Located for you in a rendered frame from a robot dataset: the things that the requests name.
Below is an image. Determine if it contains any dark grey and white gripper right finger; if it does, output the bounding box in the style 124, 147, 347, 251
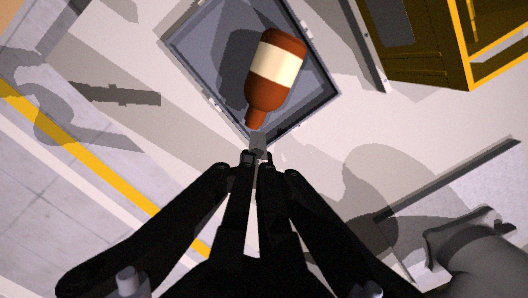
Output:
254, 132, 426, 298

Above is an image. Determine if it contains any brown glass bottle with cream label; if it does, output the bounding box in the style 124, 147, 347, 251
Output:
244, 28, 307, 130

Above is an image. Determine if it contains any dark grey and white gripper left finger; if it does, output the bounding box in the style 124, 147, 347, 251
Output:
55, 131, 258, 298

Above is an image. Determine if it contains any dark olive open-top crate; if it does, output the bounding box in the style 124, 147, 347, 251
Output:
355, 0, 528, 92

